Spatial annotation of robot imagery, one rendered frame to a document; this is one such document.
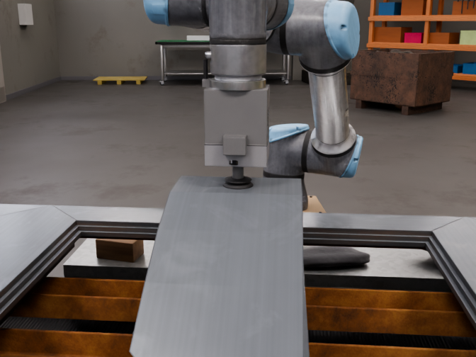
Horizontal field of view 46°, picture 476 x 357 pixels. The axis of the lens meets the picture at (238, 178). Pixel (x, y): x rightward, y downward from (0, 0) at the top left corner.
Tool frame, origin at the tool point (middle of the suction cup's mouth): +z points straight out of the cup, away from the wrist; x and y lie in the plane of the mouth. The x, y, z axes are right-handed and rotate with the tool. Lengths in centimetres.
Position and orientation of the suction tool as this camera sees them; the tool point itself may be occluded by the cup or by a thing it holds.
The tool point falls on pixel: (238, 193)
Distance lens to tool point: 79.2
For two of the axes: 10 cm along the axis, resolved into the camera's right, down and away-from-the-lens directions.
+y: 9.9, 0.3, -1.0
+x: 1.1, -2.8, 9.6
